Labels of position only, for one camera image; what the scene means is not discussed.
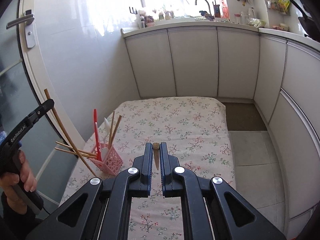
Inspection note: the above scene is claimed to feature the wooden chopstick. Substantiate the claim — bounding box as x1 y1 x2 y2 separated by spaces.
108 111 115 149
44 88 97 177
54 147 97 159
55 141 97 157
152 142 160 170
110 115 122 146

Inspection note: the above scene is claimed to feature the pink plastic utensil basket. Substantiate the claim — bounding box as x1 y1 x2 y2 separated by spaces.
91 145 123 176

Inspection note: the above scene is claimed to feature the red plastic spoon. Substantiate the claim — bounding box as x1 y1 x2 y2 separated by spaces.
93 109 102 161

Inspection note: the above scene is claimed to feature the white plastic spoon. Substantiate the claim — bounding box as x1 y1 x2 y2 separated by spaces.
104 118 111 140

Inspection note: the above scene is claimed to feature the chrome kitchen faucet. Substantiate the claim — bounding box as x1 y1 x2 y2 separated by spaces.
195 0 214 21

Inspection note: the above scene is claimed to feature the person's left hand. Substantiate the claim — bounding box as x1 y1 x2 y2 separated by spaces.
0 149 38 215

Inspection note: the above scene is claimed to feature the floral tablecloth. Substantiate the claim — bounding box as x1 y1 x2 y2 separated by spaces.
59 96 237 240

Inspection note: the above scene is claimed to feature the clear plastic bottle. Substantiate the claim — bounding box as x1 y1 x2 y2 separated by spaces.
248 7 255 25

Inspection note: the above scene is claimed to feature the yellow snack bag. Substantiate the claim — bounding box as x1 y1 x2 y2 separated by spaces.
277 0 290 15

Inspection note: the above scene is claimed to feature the black wok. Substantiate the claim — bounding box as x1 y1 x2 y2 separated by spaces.
289 0 320 42

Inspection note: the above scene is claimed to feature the silver door handle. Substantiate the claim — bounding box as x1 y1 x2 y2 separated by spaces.
6 9 36 49

